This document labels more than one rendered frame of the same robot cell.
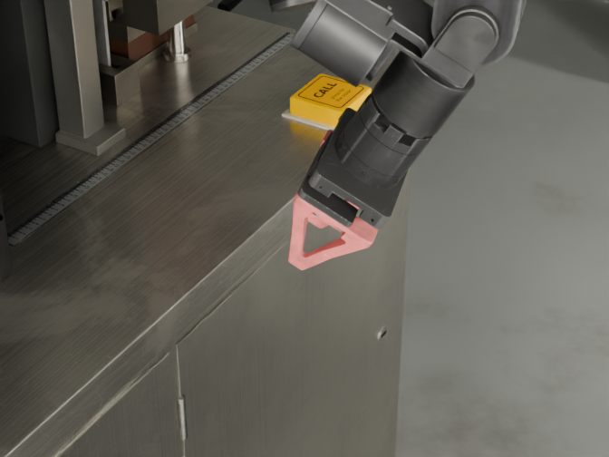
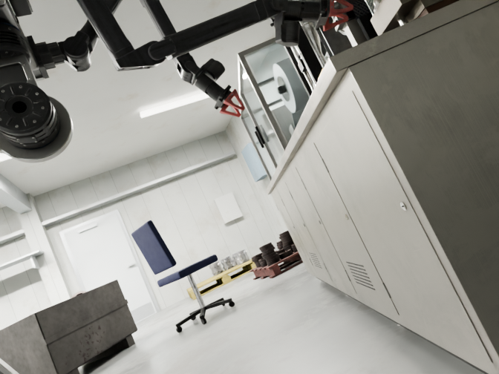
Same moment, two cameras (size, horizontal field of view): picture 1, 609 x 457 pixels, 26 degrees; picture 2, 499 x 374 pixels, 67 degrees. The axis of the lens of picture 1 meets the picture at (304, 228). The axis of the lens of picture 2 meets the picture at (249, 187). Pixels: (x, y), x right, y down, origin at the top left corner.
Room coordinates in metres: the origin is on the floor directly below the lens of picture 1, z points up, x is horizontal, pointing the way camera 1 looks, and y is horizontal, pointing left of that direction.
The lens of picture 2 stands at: (1.95, -0.88, 0.61)
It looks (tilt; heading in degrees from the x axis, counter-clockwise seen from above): 7 degrees up; 145
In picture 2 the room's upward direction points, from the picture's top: 25 degrees counter-clockwise
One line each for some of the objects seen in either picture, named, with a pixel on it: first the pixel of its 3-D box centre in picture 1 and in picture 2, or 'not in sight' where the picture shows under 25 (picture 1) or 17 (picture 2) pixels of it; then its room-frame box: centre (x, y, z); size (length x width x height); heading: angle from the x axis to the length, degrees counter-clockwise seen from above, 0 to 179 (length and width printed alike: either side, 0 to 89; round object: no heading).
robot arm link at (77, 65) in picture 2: not in sight; (73, 56); (0.74, -0.47, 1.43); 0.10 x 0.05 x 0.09; 75
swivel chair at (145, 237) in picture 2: not in sight; (183, 266); (-2.00, 0.66, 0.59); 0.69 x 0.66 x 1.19; 79
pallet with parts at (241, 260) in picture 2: not in sight; (220, 272); (-4.54, 2.24, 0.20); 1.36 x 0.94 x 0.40; 75
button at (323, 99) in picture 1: (331, 101); not in sight; (1.33, -0.03, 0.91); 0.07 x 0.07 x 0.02; 59
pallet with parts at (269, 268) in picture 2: not in sight; (290, 245); (-2.32, 2.34, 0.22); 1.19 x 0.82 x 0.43; 75
